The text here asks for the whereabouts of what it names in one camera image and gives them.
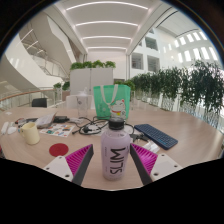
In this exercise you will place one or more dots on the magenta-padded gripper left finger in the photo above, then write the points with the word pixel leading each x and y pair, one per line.
pixel 63 166

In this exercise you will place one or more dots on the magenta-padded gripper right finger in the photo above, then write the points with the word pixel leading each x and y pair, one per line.
pixel 160 165

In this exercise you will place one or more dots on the lilac drink bottle black cap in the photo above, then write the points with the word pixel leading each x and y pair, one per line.
pixel 115 150

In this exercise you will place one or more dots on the flat round red coaster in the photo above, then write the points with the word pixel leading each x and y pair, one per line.
pixel 58 149

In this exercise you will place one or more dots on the small white printed card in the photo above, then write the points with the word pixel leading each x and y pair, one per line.
pixel 150 146

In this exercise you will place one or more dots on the dark blue keyboard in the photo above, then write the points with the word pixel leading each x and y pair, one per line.
pixel 156 136

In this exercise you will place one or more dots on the colourful sticker sheet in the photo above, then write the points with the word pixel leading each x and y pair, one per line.
pixel 57 130

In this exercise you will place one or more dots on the cream yellow mug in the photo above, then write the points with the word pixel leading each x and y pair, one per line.
pixel 30 134

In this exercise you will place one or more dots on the small black device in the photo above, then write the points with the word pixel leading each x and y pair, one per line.
pixel 61 119

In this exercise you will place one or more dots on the white and brown booklet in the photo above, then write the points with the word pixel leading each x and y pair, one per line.
pixel 46 120

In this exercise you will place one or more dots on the black flat folder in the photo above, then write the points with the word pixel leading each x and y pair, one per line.
pixel 30 119

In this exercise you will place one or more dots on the red and black phone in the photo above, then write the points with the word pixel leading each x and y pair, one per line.
pixel 19 120

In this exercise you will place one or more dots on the clear plastic shaker bottle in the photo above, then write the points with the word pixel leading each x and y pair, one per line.
pixel 82 105

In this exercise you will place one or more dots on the white power strip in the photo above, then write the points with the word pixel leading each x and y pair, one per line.
pixel 4 127

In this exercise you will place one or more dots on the green tote bag cat print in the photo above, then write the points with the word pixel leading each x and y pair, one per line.
pixel 106 100

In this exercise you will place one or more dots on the planter with green plants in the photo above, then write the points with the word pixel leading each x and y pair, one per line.
pixel 65 86

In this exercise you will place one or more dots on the glass railing wooden handrail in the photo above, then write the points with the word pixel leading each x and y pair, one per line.
pixel 20 96

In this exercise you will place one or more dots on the row of tall green plants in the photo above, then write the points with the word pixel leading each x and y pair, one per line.
pixel 193 83

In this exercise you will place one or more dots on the white cabinet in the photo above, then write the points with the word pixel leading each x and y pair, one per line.
pixel 83 80

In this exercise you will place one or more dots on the green plants atop cabinet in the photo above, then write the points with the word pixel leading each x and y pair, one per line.
pixel 93 64

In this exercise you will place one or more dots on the long ceiling light strips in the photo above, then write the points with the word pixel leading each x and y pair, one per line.
pixel 106 23

